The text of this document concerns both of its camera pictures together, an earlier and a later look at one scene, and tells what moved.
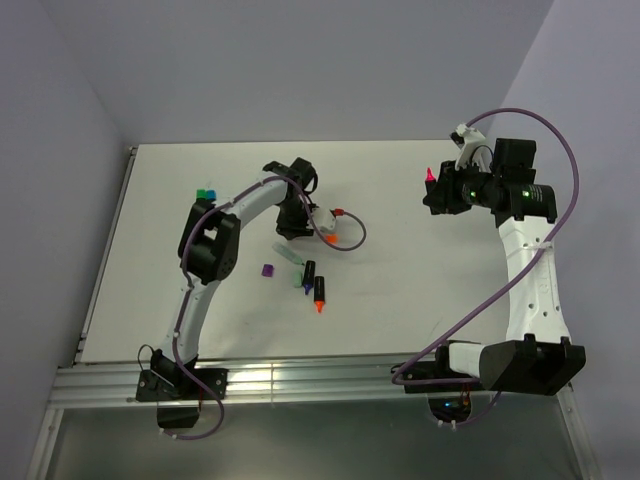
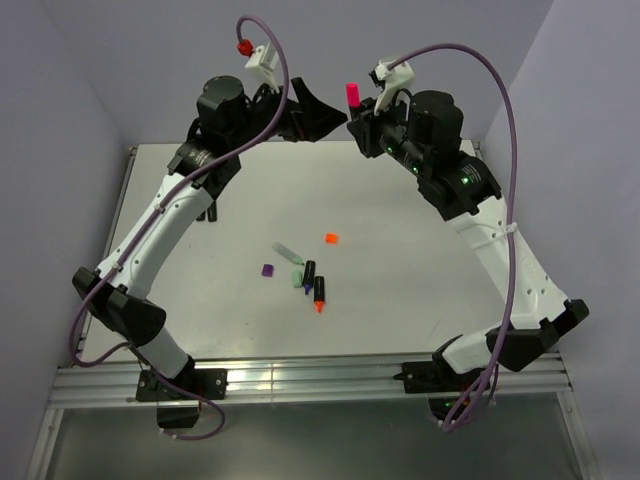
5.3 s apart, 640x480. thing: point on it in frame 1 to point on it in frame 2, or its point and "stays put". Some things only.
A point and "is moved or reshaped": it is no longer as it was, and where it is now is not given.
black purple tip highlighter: x=309 y=275 stays put
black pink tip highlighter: x=429 y=181 is moved or reshaped
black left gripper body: x=293 y=218 to x=262 y=114
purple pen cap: x=267 y=270 stays put
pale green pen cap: x=297 y=278 stays put
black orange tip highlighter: x=319 y=293 stays put
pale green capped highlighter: x=282 y=250 stays put
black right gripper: x=443 y=198 to x=364 y=130
